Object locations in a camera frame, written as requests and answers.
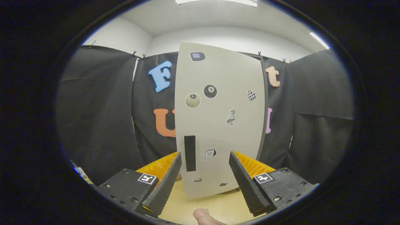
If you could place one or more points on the beige shoe cabinet door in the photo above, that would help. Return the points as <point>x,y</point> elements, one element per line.
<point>225,78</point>

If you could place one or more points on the narrow ceiling light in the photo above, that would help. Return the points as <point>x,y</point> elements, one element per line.
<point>319,40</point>

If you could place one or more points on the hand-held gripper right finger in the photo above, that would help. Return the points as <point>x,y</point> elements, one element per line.
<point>248,187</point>

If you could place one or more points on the blurred white yellow object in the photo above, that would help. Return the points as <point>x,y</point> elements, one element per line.
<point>82,175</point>

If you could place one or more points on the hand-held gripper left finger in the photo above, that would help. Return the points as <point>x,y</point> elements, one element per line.
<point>162,187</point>

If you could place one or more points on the grey shoe cabinet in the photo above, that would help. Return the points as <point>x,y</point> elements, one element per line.
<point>266,109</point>

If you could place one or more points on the long ceiling light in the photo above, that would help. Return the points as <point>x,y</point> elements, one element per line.
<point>215,2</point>

